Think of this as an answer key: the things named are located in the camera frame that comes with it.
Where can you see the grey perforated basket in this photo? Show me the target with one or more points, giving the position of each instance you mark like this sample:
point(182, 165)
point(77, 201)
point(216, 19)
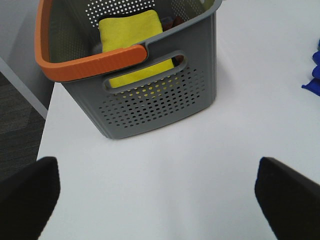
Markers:
point(156, 101)

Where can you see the blue towel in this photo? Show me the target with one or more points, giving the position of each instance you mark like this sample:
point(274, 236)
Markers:
point(314, 85)

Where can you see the orange basket handle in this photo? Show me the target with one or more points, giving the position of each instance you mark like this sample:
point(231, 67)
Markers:
point(80, 68)

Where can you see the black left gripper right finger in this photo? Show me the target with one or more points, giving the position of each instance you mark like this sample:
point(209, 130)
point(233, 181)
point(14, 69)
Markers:
point(289, 201)

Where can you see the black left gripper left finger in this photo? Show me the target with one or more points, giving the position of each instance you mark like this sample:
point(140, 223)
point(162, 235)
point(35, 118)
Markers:
point(28, 199)

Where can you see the yellow folded towel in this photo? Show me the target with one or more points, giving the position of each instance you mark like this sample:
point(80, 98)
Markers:
point(127, 30)

